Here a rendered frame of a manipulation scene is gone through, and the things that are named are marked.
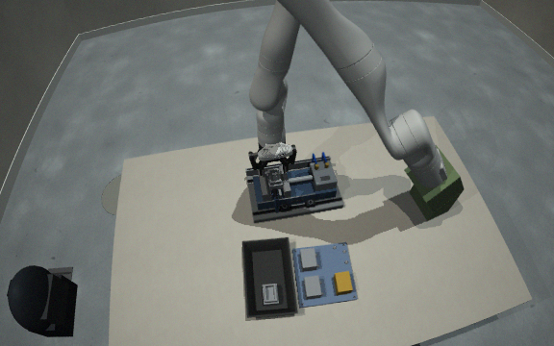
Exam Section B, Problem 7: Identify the yellow rectangular block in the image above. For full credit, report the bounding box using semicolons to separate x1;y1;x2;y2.
334;271;352;295

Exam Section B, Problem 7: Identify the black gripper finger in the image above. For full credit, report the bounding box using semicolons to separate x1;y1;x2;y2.
277;145;297;174
249;151;270;177

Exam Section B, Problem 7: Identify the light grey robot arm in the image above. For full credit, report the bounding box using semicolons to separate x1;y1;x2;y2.
249;0;448;188

